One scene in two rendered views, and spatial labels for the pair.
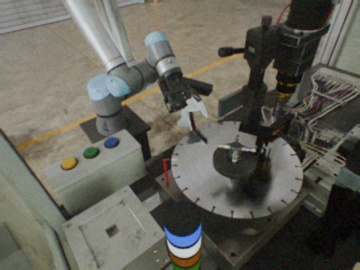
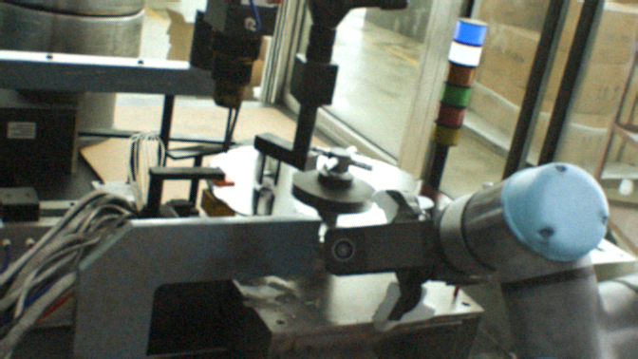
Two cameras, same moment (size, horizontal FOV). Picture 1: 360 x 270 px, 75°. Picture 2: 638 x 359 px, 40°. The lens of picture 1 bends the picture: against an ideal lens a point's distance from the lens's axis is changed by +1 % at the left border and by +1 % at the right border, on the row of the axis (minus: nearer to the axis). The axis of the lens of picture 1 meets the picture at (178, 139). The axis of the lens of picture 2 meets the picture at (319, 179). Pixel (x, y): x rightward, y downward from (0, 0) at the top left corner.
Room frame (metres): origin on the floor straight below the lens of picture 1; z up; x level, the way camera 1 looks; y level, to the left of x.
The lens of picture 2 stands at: (1.47, -0.10, 1.34)
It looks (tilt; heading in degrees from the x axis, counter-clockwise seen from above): 20 degrees down; 183
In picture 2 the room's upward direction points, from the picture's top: 11 degrees clockwise
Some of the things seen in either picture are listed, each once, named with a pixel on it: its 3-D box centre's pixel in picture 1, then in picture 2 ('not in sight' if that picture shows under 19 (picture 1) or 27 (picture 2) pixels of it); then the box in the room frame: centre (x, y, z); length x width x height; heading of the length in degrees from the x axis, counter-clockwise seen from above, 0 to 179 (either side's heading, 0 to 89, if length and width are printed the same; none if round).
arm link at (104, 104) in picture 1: (105, 93); not in sight; (0.87, 0.29, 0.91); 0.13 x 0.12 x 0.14; 134
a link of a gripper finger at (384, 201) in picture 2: (194, 108); (405, 201); (0.57, -0.05, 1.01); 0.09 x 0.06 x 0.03; 23
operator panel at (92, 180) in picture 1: (100, 171); not in sight; (0.52, 0.27, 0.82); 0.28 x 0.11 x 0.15; 124
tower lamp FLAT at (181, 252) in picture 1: (183, 235); (464, 52); (0.14, 0.00, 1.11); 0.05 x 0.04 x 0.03; 34
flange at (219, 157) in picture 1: (234, 157); (334, 181); (0.41, -0.14, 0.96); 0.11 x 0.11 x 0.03
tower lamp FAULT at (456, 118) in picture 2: not in sight; (450, 112); (0.14, 0.00, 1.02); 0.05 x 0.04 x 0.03; 34
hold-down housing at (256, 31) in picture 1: (258, 67); (325, 19); (0.47, -0.18, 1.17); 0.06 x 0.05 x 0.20; 115
